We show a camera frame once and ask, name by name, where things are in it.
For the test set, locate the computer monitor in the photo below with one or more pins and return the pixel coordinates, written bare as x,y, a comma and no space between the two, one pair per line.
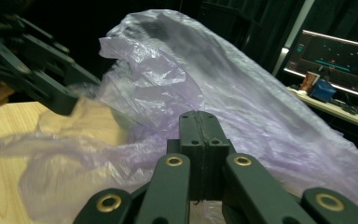
338,59

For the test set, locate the red and white packet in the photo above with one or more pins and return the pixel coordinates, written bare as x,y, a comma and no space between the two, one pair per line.
307,81

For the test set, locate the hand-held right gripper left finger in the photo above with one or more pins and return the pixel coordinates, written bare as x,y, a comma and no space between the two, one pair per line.
194,130

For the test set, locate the blue box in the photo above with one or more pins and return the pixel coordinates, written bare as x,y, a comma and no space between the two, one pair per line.
321,90

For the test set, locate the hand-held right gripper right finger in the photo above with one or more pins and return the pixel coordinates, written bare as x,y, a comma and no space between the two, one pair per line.
214,146

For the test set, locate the light wooden desk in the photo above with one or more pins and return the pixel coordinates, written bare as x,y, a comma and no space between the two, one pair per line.
348,113

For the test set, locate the translucent purple plastic bag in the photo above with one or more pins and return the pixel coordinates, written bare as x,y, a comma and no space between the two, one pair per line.
230,81

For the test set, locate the white metal pole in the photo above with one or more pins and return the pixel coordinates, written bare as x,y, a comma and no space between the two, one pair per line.
295,34

